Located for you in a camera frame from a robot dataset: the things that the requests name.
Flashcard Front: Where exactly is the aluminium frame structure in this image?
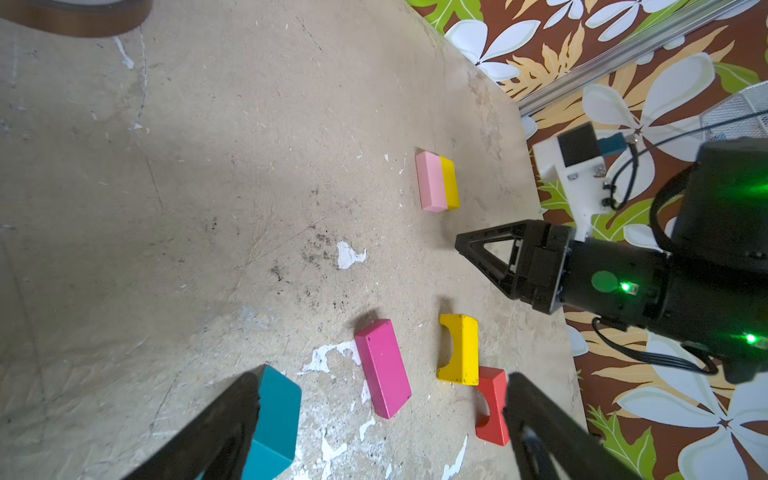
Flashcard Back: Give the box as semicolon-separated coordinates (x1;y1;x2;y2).
518;0;749;115

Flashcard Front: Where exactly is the yellow rectangular block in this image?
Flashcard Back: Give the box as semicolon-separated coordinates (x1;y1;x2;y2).
440;157;460;210

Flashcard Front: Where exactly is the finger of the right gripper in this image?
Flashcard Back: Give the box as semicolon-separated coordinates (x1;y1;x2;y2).
455;220;540;294

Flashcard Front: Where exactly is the white mesh basket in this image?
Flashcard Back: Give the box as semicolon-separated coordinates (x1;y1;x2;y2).
699;81;767;142

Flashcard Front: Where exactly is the yellow arch block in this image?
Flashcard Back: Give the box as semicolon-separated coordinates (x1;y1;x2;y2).
437;314;479;386

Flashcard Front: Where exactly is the pink block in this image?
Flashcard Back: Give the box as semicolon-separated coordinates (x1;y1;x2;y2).
415;151;448;213

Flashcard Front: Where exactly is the magenta block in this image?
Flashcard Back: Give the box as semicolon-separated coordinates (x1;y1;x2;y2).
354;319;412;419

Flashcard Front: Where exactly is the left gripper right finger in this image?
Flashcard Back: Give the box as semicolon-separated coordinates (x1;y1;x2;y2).
503;372;638;479

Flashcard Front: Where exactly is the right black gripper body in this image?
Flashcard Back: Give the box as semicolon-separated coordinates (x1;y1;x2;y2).
509;221;668;327

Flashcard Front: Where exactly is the red arch block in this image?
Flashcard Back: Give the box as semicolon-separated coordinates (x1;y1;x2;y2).
475;366;510;446

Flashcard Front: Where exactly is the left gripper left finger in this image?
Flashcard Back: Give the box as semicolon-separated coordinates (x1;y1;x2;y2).
127;372;260;479

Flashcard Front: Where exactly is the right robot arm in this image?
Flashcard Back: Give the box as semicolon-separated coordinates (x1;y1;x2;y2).
455;138;767;384

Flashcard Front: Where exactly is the teal block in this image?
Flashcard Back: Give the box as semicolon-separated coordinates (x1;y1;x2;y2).
240;365;302;479

